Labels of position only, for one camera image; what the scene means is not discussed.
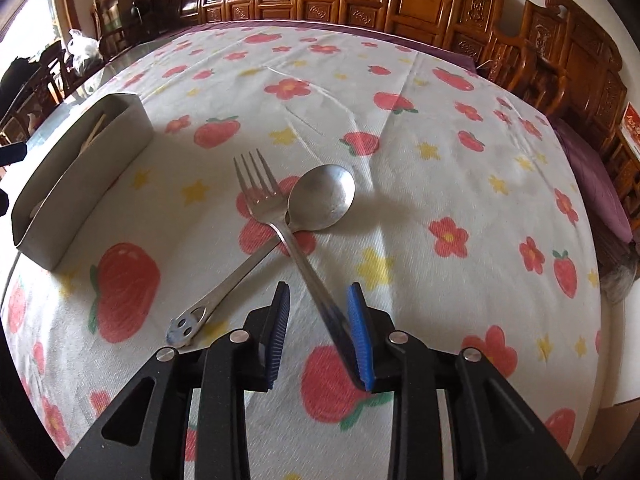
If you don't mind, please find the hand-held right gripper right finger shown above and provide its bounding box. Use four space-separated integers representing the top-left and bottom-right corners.
346 282 581 480

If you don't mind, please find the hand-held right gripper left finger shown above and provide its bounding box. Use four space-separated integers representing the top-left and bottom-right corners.
55 281 292 480

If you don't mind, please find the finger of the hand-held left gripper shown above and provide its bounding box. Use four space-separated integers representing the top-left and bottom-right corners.
0 142 27 167

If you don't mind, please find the light wooden chopstick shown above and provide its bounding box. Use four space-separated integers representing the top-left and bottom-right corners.
79 112 109 155

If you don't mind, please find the rectangular metal utensil tray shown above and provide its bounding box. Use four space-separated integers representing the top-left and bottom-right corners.
11 92 155 272

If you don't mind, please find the stainless steel spoon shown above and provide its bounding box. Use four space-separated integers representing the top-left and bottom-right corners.
285 163 362 361

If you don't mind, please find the stainless steel fork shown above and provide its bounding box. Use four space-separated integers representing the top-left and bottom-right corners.
166 148 302 347

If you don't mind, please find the dark wooden chair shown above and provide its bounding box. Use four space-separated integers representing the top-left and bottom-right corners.
0 41 77 133

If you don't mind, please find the white plastic bag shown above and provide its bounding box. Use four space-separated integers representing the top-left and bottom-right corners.
66 28 105 75

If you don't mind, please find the floral strawberry print tablecloth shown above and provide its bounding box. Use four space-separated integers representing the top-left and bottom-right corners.
0 24 602 480

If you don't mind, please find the grey fluffy object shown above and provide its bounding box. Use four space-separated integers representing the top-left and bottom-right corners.
599 249 640 307

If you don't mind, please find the purple seat cushion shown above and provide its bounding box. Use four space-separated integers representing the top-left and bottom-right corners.
549 116 634 245

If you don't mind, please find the wooden armchair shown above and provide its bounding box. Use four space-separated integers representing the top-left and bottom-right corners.
479 29 568 117

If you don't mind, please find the red card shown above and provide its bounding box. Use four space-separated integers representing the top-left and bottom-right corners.
619 101 640 157

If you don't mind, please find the carved wooden chair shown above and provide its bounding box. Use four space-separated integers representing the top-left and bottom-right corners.
520 0 629 157

